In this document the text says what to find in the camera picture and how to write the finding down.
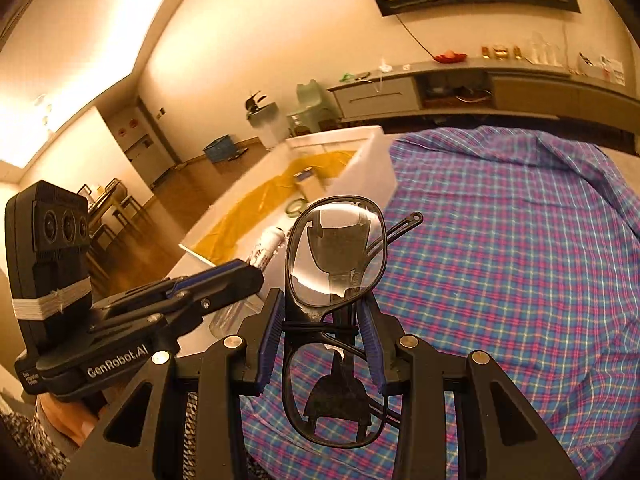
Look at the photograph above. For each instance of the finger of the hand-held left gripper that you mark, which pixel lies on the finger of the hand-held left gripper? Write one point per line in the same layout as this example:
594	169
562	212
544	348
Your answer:
230	282
150	290

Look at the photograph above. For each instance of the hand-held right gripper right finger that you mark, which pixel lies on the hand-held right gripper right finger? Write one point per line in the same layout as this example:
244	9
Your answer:
372	345

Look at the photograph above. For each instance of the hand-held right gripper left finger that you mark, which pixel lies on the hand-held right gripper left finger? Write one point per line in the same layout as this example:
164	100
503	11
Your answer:
270	340

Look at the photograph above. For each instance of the black framed glasses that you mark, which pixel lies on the black framed glasses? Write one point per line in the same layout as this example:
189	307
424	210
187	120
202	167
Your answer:
300	310

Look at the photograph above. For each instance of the white printed tube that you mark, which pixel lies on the white printed tube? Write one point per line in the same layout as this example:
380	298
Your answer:
267	245

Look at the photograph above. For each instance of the green tape roll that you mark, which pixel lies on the green tape roll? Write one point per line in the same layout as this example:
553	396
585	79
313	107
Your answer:
289	206

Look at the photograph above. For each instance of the small brown box blue label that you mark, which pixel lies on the small brown box blue label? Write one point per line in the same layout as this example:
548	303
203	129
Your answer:
312	190

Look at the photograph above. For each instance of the white foam box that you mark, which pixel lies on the white foam box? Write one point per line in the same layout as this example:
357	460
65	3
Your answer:
370	170

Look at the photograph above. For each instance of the person's left hand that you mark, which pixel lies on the person's left hand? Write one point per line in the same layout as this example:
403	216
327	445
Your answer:
65	417

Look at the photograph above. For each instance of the wooden chair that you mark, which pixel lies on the wooden chair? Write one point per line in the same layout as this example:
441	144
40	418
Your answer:
120	200

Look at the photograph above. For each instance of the beige door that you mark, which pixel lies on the beige door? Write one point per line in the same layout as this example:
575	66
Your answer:
145	160

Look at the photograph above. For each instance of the blue plastic crate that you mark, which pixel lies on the blue plastic crate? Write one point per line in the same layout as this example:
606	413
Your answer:
220	150

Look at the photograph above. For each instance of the blue pink plaid blanket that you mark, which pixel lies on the blue pink plaid blanket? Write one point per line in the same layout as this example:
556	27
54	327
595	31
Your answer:
500	285

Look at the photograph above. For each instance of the grey bin with dark plant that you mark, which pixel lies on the grey bin with dark plant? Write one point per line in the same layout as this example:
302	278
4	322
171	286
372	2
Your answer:
264	125

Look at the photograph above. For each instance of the person's speckled garment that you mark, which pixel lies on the person's speckled garment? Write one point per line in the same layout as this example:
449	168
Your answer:
25	440

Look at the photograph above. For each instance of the green plastic chair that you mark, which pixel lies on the green plastic chair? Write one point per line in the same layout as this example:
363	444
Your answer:
310	100

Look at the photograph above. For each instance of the small green item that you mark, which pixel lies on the small green item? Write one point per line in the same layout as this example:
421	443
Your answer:
352	78

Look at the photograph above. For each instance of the red bowl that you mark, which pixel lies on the red bowl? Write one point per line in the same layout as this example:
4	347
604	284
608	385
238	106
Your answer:
450	56

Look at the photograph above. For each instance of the golden ornament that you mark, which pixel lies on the golden ornament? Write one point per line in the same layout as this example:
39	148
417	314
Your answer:
500	53
517	53
487	53

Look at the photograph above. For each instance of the cluster of clear bottles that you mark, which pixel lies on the cluster of clear bottles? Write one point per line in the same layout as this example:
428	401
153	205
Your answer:
545	50

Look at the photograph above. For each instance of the white printed card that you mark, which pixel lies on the white printed card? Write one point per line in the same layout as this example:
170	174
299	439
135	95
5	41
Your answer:
614	71

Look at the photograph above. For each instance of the long grey wall cabinet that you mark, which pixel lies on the long grey wall cabinet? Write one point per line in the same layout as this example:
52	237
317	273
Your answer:
525	90

